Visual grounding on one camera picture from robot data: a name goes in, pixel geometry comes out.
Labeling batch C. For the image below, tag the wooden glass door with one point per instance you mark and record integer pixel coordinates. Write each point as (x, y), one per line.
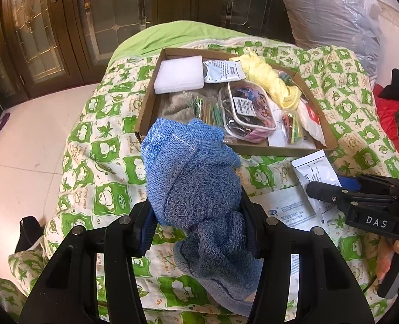
(52, 45)

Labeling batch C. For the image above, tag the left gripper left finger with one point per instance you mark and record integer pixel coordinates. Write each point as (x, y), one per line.
(66, 291)

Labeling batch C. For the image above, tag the beige printed sachet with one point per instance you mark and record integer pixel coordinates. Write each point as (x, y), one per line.
(316, 167)

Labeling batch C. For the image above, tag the pink cartoon zip pouch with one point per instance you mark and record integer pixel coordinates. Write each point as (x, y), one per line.
(246, 111)

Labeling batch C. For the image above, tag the blue towel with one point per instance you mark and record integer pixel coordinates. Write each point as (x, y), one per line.
(192, 185)

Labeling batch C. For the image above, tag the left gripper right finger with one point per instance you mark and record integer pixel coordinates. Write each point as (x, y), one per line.
(328, 291)

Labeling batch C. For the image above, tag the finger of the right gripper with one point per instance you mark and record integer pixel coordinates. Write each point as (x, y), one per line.
(345, 199)
(349, 183)

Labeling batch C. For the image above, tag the clear bag grey fabric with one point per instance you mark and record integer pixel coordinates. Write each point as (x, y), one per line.
(174, 106)

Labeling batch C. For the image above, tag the green bed sheet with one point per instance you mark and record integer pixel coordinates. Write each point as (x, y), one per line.
(173, 34)

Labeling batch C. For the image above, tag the red quilted cushion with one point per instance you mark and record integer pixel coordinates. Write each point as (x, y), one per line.
(386, 110)

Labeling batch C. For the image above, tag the white medical gauze packet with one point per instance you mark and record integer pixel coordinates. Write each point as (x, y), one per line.
(279, 137)

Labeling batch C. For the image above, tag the black cloth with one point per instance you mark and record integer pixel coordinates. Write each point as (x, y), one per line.
(391, 91)

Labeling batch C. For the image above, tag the person right hand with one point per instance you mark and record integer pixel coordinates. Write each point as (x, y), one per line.
(384, 257)

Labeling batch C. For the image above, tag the yellow towel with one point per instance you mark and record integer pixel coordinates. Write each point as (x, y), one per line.
(258, 71)

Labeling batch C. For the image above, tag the white pouch red label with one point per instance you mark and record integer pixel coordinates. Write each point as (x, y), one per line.
(310, 121)

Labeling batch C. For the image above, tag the shallow cardboard tray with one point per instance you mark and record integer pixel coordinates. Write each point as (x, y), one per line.
(148, 112)

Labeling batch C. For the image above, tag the large grey plastic bag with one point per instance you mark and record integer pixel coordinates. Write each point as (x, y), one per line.
(352, 24)

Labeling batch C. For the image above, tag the small white printed sachet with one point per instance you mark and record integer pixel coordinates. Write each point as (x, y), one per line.
(222, 71)

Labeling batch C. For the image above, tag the white foam block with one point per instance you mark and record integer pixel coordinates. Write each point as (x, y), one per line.
(179, 75)

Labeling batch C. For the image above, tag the bag of coloured sticks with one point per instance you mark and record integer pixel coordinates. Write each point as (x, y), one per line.
(207, 110)

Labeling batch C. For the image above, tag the bag of coloured clips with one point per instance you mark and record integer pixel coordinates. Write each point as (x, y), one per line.
(292, 126)

